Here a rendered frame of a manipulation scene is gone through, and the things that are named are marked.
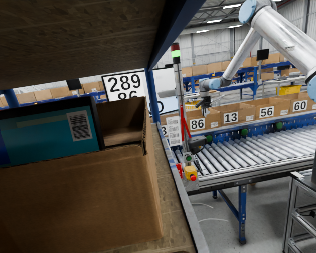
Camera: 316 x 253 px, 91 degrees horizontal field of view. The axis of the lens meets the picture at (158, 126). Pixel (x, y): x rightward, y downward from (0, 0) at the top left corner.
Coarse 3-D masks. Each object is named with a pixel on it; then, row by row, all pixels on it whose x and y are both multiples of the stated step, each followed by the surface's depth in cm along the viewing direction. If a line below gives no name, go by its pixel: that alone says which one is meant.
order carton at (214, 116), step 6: (210, 108) 188; (186, 114) 191; (192, 114) 191; (198, 114) 192; (210, 114) 163; (216, 114) 164; (210, 120) 165; (216, 120) 166; (210, 126) 167; (216, 126) 168
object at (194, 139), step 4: (196, 136) 102; (200, 136) 101; (204, 136) 100; (188, 140) 101; (192, 140) 98; (196, 140) 98; (200, 140) 97; (204, 140) 98; (188, 144) 102; (192, 144) 97; (196, 144) 98; (200, 144) 98; (204, 144) 99; (192, 148) 100; (196, 148) 100; (192, 152) 102; (196, 152) 101
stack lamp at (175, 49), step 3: (174, 45) 86; (177, 45) 86; (171, 48) 88; (174, 48) 86; (177, 48) 86; (171, 51) 89; (174, 51) 87; (177, 51) 87; (174, 54) 88; (177, 54) 87
